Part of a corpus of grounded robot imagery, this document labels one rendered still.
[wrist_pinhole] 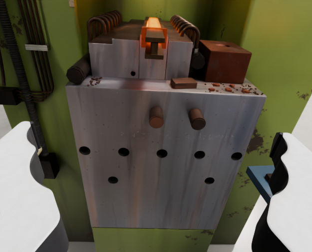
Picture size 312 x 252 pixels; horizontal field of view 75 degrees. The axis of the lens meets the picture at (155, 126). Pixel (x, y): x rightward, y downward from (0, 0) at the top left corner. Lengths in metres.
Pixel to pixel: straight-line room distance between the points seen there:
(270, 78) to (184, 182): 0.38
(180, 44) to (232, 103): 0.15
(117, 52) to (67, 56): 0.21
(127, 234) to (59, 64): 0.54
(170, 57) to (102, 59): 0.14
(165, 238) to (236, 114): 0.47
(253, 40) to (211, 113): 0.27
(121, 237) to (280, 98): 0.65
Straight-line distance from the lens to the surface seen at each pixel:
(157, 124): 0.37
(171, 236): 0.73
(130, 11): 0.90
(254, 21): 0.61
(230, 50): 0.45
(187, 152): 0.46
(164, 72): 0.43
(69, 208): 1.01
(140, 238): 0.73
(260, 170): 0.54
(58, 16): 0.60
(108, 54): 0.43
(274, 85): 0.69
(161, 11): 0.89
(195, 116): 0.38
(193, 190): 0.56
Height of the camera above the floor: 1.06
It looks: 32 degrees down
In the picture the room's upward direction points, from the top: 4 degrees clockwise
